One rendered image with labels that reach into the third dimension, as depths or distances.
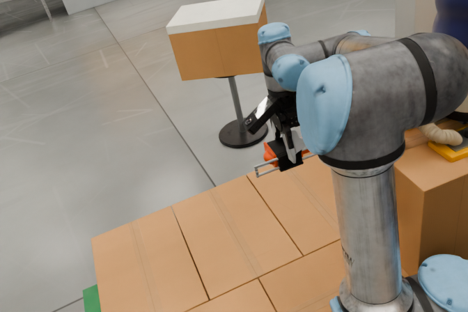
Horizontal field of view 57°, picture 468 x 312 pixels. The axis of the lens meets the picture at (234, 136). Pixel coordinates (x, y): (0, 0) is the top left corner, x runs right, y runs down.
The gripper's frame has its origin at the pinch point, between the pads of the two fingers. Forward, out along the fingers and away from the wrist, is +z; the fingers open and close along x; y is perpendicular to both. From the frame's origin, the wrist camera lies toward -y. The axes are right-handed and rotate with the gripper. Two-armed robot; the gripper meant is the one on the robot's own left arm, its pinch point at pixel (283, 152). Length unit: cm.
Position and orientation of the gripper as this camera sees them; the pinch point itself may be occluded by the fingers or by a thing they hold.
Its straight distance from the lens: 119.2
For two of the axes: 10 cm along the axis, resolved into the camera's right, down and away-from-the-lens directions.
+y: 9.3, -3.4, 1.7
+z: 1.9, 8.1, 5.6
